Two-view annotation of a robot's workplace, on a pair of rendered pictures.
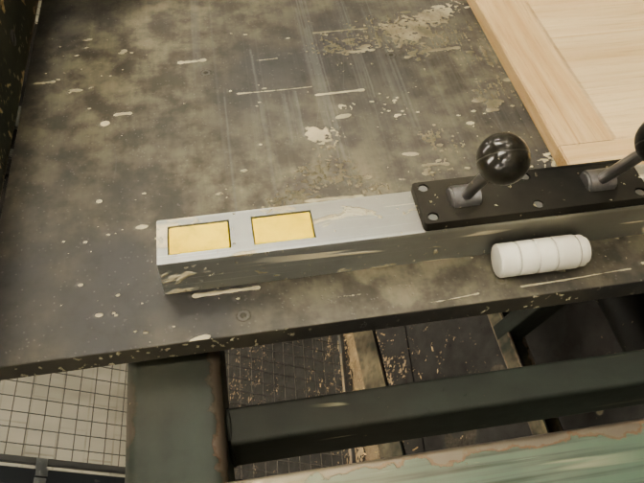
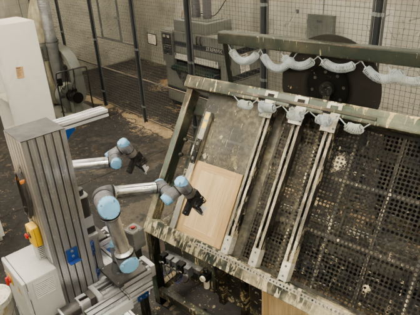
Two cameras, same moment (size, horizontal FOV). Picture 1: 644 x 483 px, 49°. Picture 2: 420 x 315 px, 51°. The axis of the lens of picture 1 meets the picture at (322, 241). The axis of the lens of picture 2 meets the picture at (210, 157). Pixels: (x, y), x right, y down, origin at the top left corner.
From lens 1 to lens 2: 339 cm
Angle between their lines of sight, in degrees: 77
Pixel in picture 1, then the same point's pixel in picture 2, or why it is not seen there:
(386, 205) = (201, 135)
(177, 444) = (199, 111)
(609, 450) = (174, 140)
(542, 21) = (222, 177)
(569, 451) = (175, 137)
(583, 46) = (215, 179)
